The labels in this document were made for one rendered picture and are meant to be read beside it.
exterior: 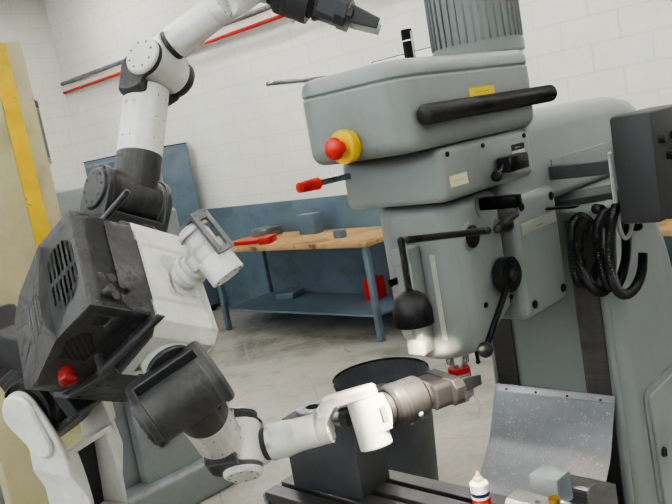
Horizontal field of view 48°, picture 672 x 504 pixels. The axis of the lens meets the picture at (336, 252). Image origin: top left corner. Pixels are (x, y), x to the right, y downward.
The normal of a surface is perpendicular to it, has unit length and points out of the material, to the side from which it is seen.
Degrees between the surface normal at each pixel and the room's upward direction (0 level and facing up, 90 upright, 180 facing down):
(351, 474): 90
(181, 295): 58
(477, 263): 90
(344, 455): 90
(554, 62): 90
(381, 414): 74
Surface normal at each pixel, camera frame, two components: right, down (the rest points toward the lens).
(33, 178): 0.73, -0.02
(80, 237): 0.71, -0.59
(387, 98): -0.25, 0.19
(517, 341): -0.66, 0.23
